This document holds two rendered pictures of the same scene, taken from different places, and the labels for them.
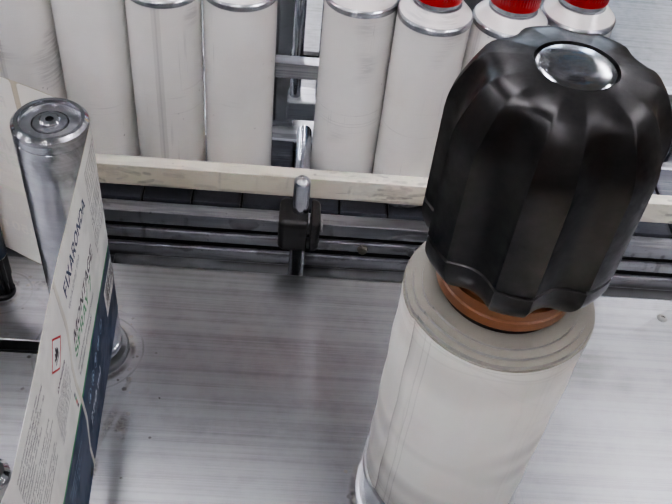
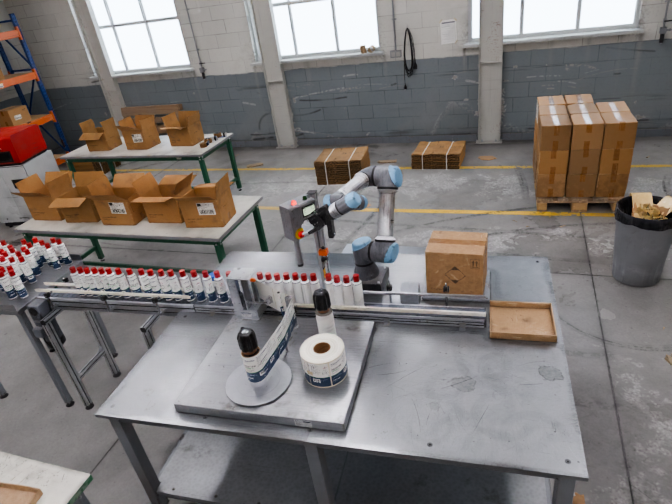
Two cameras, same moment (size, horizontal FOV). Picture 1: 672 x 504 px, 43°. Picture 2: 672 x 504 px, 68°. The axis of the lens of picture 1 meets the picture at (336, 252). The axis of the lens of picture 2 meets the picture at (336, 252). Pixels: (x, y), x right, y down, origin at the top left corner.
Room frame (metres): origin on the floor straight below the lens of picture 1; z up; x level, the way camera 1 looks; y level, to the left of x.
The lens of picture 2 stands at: (-1.52, -0.95, 2.49)
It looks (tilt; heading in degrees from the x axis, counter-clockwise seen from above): 30 degrees down; 23
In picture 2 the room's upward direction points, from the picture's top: 9 degrees counter-clockwise
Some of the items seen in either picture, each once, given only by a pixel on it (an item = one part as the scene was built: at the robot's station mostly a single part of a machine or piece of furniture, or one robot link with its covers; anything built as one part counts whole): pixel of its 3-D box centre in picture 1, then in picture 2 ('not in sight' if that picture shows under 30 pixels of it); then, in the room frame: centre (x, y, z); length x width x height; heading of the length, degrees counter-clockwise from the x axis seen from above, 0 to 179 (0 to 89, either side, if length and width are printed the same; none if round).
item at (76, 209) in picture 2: not in sight; (80, 199); (1.59, 2.81, 0.97); 0.44 x 0.38 x 0.37; 6
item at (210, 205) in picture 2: not in sight; (207, 199); (1.66, 1.50, 0.97); 0.51 x 0.39 x 0.37; 6
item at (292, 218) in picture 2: not in sight; (300, 217); (0.60, 0.14, 1.38); 0.17 x 0.10 x 0.19; 150
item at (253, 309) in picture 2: not in sight; (247, 293); (0.40, 0.44, 1.01); 0.14 x 0.13 x 0.26; 95
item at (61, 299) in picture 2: not in sight; (136, 345); (0.41, 1.43, 0.47); 1.17 x 0.38 x 0.94; 95
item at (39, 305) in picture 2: not in sight; (45, 324); (0.25, 1.95, 0.71); 0.15 x 0.12 x 0.34; 5
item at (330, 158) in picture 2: not in sight; (343, 165); (4.48, 1.36, 0.16); 0.65 x 0.54 x 0.32; 96
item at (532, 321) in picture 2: not in sight; (521, 320); (0.61, -0.97, 0.85); 0.30 x 0.26 x 0.04; 95
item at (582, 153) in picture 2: not in sight; (577, 149); (4.17, -1.45, 0.45); 1.20 x 0.84 x 0.89; 3
